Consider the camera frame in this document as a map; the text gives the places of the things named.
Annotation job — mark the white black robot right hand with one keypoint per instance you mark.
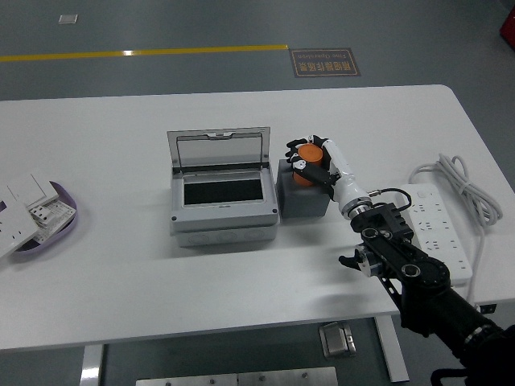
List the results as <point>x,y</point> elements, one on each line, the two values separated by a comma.
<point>345,183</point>

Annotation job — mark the red bin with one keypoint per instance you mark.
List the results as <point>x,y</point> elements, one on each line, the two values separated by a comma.
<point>509,24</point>

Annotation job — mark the grey cube block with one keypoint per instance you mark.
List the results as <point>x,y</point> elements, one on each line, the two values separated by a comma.
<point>301,203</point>

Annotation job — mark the small metal floor plate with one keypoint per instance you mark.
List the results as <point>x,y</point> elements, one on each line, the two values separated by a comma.
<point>68,19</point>

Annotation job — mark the metal floor socket box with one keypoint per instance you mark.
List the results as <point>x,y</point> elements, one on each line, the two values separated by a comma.
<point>337,339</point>

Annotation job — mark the yellow floor tape line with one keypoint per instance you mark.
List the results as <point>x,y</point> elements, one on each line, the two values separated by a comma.
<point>161,52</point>

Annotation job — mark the white table leg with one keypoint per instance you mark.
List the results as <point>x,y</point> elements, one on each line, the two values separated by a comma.
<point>392,350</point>
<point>91,366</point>

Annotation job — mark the metal base plate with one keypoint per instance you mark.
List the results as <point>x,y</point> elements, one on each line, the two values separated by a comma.
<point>241,378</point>

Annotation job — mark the grey junction box clear lid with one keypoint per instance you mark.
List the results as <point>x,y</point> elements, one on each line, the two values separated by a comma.
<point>225,219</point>

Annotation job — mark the white power strip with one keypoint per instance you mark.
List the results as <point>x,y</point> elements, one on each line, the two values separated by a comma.
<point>436,225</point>

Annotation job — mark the orange cylinder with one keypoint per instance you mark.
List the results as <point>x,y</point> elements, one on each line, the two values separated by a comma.
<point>310,154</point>

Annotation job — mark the black under-table bracket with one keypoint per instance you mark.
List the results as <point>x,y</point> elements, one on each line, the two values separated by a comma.
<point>488,309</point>

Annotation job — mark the brown floor sign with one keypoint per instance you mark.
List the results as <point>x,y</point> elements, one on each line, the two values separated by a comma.
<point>325,62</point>

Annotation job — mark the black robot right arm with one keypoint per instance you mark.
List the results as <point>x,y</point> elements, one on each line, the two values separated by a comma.
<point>422,277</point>

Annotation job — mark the white wall switch panel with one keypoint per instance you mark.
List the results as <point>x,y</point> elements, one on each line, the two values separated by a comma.
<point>30,187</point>

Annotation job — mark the large white socket panel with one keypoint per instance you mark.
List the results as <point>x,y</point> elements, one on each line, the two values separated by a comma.
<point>14,229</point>

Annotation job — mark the white socket module with holes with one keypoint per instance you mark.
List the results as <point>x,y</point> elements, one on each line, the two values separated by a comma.
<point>54,211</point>

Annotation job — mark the purple plastic tray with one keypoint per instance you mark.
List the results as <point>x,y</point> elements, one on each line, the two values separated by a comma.
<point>60,231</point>

